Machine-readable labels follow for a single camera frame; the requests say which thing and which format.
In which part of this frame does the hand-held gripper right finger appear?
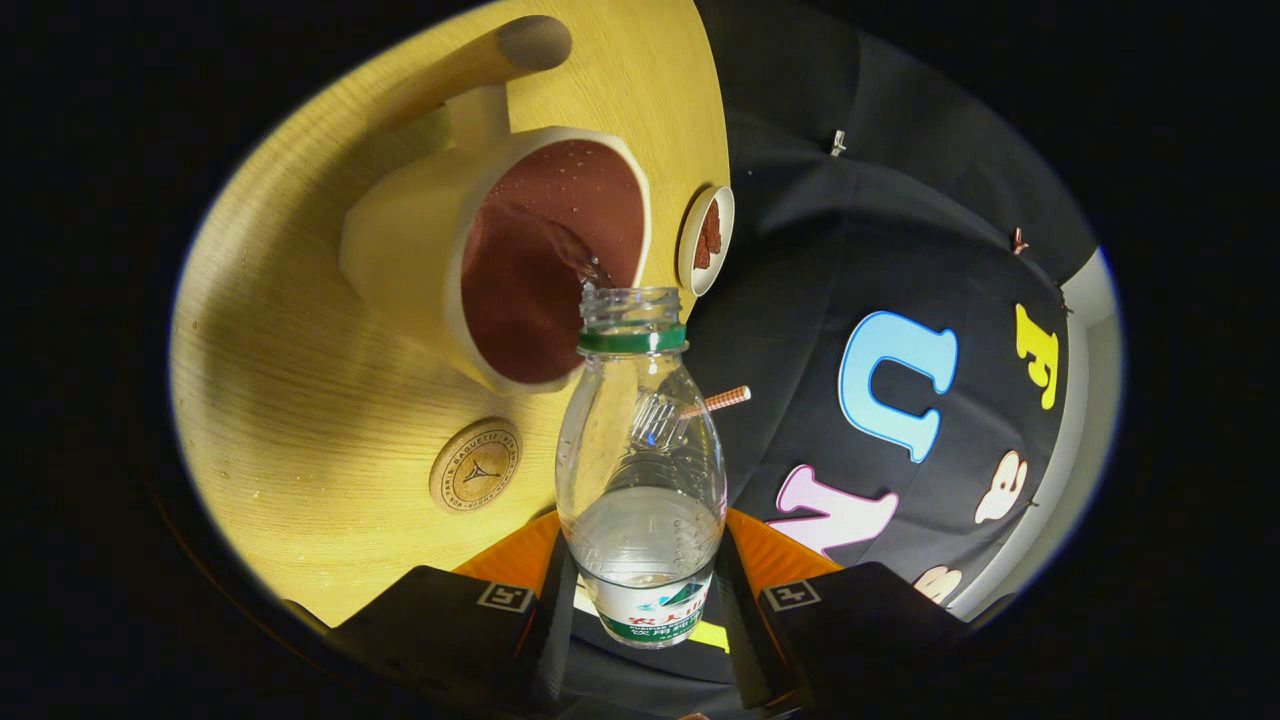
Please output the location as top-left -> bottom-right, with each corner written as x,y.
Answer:
713,508 -> 971,713

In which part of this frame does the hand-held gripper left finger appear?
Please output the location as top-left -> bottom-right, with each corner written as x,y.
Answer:
325,510 -> 579,716

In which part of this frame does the round wooden coaster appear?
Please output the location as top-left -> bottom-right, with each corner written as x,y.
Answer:
429,418 -> 523,514

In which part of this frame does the clear plastic juice bottle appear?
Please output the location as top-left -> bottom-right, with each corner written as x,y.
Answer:
555,287 -> 728,650

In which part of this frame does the cream cup with wooden handle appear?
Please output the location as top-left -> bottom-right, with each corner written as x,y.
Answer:
338,15 -> 653,396

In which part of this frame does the wooden table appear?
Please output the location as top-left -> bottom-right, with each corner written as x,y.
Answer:
168,0 -> 731,629

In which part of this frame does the red white striped straw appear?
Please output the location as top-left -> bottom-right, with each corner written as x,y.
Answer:
680,385 -> 752,421

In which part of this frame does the clear ribbed drinking glass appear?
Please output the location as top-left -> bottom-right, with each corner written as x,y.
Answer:
630,390 -> 691,451

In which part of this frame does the black backdrop cloth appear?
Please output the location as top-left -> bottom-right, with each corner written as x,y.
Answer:
560,0 -> 1101,720

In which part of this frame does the small white round plate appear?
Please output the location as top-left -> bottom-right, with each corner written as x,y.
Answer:
676,185 -> 736,298

